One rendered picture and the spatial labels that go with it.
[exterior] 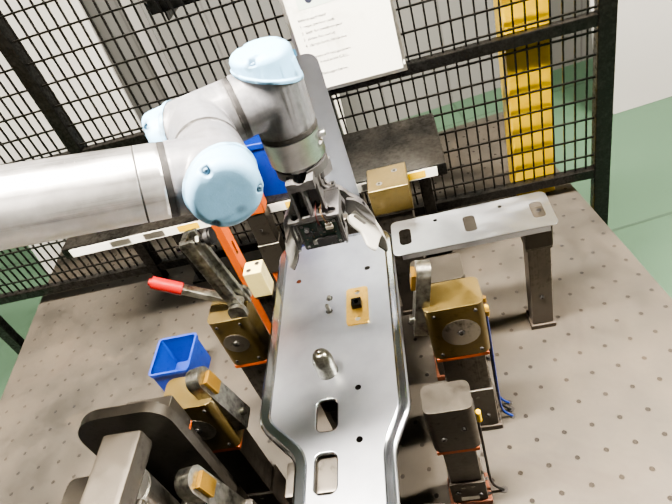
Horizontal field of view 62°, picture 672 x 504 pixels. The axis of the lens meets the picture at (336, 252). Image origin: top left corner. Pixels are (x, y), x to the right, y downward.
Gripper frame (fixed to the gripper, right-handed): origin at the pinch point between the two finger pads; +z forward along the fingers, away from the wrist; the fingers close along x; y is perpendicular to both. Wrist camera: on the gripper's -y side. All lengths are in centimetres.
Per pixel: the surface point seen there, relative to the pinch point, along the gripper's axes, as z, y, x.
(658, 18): 75, -210, 138
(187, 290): -0.1, 0.7, -25.9
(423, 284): 1.8, 7.4, 12.0
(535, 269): 24.2, -12.9, 32.1
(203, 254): -7.1, 1.1, -19.8
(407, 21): 59, -249, 22
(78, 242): 9, -34, -66
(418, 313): 7.7, 7.5, 10.2
